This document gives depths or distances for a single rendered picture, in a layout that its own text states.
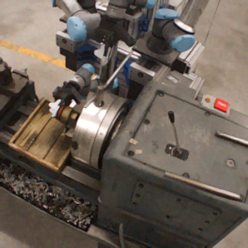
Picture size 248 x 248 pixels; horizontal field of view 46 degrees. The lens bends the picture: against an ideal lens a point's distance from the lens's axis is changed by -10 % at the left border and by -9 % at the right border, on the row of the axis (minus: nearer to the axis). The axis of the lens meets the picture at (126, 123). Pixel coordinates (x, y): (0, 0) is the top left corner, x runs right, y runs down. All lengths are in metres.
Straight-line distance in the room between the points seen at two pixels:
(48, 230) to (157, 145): 1.36
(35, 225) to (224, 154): 1.54
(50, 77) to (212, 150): 2.28
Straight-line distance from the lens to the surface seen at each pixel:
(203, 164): 1.13
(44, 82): 3.12
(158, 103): 1.25
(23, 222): 2.33
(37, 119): 1.65
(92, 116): 1.21
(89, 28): 1.35
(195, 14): 1.43
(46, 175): 1.64
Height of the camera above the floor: 2.15
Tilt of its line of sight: 51 degrees down
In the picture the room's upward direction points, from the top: 10 degrees clockwise
